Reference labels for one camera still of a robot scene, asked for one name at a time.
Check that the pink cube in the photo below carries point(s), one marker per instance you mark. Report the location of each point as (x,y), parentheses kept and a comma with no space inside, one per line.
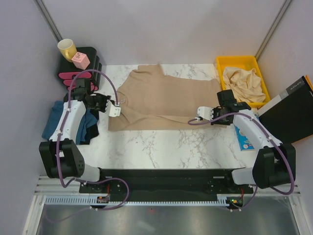
(80,60)

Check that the aluminium frame rail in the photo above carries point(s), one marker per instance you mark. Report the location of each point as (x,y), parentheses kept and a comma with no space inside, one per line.
(47,186)

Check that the white slotted cable duct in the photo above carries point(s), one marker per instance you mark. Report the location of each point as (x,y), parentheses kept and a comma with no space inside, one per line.
(93,200)

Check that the black clip file binder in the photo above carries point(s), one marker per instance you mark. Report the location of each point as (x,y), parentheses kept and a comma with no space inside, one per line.
(289,116)

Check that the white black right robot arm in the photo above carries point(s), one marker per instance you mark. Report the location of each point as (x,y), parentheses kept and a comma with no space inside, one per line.
(275,162)

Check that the aluminium corner post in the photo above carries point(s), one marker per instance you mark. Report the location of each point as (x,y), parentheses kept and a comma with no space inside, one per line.
(48,19)
(273,27)

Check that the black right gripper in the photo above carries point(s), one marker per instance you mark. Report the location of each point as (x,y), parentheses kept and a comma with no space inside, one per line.
(216,122)

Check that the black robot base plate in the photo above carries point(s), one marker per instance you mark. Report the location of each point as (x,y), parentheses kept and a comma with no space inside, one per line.
(166,183)

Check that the cream yellow t shirt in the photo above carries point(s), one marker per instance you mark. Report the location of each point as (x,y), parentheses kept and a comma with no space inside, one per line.
(246,85)

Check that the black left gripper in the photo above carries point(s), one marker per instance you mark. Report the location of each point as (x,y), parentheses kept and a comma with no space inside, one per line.
(105,99)

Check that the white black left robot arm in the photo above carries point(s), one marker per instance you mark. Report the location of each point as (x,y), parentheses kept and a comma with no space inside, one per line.
(60,154)

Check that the tan beige t shirt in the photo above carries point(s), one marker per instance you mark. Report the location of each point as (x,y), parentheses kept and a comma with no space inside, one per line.
(151,100)

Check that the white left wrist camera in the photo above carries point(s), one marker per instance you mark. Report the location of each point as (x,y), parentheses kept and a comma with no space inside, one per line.
(112,110)

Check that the right aluminium corner post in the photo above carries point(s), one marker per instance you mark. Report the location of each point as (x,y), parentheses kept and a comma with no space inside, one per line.
(273,27)

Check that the blue white booklet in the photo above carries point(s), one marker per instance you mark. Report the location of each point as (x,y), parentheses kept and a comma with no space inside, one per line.
(244,143)

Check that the yellow mug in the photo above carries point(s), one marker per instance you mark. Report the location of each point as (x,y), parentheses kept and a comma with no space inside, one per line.
(67,49)

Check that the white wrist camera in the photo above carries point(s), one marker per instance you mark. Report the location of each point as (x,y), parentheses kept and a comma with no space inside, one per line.
(206,113)
(112,110)

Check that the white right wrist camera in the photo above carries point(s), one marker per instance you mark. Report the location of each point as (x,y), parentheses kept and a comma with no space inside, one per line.
(206,113)

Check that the yellow plastic bin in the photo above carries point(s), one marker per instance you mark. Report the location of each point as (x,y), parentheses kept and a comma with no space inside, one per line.
(246,62)

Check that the blue folded t shirt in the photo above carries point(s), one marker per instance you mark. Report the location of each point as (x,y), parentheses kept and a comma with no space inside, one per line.
(90,118)

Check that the left aluminium corner post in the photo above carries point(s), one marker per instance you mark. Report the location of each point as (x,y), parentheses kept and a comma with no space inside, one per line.
(48,19)

